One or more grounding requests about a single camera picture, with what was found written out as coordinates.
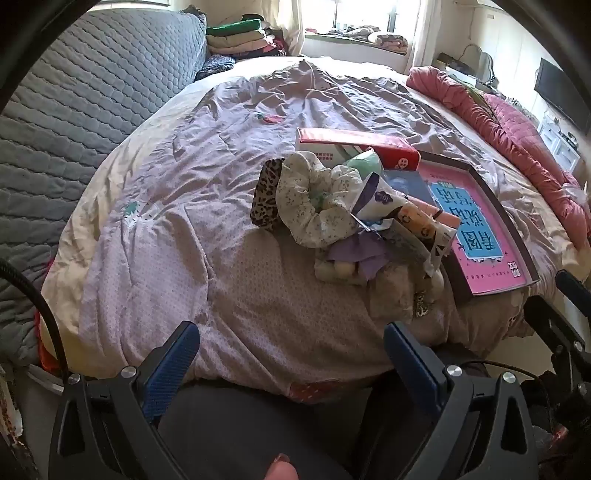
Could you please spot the white packet purple print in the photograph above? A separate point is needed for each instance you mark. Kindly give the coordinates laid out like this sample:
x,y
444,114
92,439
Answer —
x,y
374,198

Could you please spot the grey backpack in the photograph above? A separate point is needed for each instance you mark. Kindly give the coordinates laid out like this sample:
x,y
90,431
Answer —
x,y
485,64

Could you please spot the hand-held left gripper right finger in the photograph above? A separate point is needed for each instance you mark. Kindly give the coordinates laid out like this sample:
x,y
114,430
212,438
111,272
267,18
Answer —
x,y
411,364

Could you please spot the green soft puff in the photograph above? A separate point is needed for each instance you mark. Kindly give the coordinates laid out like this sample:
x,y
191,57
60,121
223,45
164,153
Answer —
x,y
364,161

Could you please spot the leopard print scrunchie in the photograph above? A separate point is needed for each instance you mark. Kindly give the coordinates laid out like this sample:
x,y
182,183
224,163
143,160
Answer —
x,y
265,194

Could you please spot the person's left hand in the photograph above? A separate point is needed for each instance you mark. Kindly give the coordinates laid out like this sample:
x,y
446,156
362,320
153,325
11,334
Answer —
x,y
281,468

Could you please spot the grey quilted cover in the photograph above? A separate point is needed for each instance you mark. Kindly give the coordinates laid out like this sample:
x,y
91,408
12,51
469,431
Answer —
x,y
92,92

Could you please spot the red white carton box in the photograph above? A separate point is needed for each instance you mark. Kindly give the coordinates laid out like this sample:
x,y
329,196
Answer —
x,y
397,157

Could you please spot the blue patterned cloth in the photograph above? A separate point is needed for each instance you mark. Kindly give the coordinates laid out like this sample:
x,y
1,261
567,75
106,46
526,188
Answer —
x,y
214,67

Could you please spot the black flat screen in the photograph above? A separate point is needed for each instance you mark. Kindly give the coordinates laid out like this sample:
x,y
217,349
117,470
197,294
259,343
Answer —
x,y
554,92

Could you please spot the lavender bed blanket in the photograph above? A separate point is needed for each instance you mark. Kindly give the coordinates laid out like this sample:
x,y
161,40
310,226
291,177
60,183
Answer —
x,y
207,184

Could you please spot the cream curtain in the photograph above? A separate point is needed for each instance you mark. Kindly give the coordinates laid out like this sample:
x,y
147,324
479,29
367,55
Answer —
x,y
281,27
425,32

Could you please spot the white drawer cabinet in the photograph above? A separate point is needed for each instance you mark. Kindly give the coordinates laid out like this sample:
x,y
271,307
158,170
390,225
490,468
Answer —
x,y
558,143

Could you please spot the blue grey box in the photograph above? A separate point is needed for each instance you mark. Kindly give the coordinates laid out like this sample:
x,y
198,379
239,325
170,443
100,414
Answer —
x,y
408,184

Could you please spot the stack of folded clothes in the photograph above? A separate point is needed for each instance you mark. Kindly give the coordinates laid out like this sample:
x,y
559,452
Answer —
x,y
240,39

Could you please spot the plastic bag purple ribbon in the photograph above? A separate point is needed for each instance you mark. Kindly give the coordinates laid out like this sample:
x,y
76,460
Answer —
x,y
341,270

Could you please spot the cream floral cloth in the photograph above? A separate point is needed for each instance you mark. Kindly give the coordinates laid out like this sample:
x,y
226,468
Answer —
x,y
304,217

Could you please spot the pile of clothes on windowsill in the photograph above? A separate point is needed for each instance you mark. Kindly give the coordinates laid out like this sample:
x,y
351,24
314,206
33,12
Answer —
x,y
388,40

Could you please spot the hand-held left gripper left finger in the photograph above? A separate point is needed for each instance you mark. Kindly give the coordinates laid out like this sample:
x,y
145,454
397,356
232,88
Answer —
x,y
168,369

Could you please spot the orange printed packet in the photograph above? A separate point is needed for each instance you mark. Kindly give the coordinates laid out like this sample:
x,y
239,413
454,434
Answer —
x,y
415,214

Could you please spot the pink book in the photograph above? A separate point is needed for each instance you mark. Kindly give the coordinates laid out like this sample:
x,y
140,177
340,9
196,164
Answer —
x,y
485,258

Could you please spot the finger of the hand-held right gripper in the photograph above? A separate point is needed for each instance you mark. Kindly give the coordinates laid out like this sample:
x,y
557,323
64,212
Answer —
x,y
554,332
572,286

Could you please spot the black white printed packet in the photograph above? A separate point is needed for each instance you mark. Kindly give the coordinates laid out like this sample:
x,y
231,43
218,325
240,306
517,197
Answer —
x,y
438,249

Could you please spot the white plastic bag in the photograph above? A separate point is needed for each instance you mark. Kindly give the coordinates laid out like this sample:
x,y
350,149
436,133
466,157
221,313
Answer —
x,y
572,194

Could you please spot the olive green cloth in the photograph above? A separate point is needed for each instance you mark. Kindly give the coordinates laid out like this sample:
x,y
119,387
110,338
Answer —
x,y
471,90

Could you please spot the dark cardboard tray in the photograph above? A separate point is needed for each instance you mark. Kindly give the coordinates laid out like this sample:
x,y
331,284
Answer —
x,y
457,279

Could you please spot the orange red cloth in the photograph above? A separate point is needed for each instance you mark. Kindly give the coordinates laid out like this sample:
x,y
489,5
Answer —
x,y
46,355

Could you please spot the pink quilt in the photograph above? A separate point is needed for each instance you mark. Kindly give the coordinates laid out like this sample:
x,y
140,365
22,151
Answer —
x,y
508,129

